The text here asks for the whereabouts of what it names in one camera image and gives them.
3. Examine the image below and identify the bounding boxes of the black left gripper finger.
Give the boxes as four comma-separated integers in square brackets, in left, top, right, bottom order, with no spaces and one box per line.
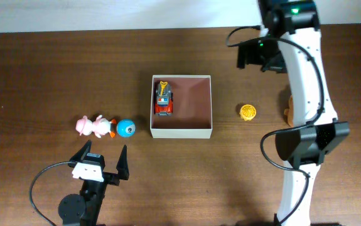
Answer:
[70,140,92,162]
[116,145,129,180]

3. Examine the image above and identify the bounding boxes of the yellow round toy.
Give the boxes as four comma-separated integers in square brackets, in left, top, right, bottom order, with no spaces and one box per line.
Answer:
[239,104,257,121]

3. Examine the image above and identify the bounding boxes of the brown plush toy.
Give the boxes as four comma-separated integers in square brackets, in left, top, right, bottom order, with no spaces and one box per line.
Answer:
[284,95,294,127]

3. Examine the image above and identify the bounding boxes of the red grey toy fire truck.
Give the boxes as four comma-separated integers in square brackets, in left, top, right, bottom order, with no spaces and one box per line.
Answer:
[154,81,173,116]

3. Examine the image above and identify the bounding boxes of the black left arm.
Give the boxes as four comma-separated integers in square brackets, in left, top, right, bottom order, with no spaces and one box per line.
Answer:
[58,141,129,225]

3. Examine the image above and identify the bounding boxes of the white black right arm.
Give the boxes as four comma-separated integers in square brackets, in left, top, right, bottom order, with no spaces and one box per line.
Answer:
[234,0,350,225]

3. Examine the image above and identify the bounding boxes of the pink white duck toy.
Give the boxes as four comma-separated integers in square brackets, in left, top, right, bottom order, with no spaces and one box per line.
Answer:
[75,115,117,138]

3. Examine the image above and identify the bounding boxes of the blue ball toy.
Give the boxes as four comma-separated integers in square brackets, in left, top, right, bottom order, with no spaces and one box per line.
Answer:
[116,119,136,137]

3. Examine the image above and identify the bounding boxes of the white cardboard box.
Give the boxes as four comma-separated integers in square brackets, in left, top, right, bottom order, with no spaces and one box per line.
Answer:
[149,75,213,139]

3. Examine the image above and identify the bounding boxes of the black left camera cable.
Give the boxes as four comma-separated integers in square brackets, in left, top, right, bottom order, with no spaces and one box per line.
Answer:
[29,161,76,226]

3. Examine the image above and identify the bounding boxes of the black camera cable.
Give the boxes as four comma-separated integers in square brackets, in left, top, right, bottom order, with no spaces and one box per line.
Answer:
[225,25,326,226]
[29,161,76,226]

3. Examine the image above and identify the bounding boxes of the black right camera cable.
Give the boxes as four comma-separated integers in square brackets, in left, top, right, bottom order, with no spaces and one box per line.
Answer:
[225,25,326,226]

